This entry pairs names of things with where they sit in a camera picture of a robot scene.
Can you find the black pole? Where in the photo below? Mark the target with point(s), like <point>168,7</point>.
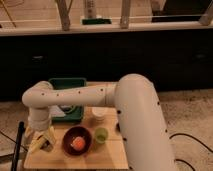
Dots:
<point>18,141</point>

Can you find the small green cup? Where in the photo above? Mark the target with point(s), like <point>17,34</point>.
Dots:
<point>100,135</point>

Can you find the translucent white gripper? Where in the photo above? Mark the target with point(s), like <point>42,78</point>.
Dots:
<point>49,135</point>

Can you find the green tray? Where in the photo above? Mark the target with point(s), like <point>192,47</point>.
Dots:
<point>72,114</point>

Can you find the metal cup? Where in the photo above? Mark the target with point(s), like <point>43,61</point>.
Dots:
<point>46,145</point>

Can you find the orange fruit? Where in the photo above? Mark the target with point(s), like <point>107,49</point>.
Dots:
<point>78,143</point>

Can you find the white cup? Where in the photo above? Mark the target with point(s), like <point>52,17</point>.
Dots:
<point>99,113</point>

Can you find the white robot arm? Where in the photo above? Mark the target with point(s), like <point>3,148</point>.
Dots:
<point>137,105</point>

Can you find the wooden cutting board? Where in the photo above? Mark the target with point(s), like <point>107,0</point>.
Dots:
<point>110,155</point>

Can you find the dark red bowl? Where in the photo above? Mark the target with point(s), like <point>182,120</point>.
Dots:
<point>71,134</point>

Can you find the white wooden railing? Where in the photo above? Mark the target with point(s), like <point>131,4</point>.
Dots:
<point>40,17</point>

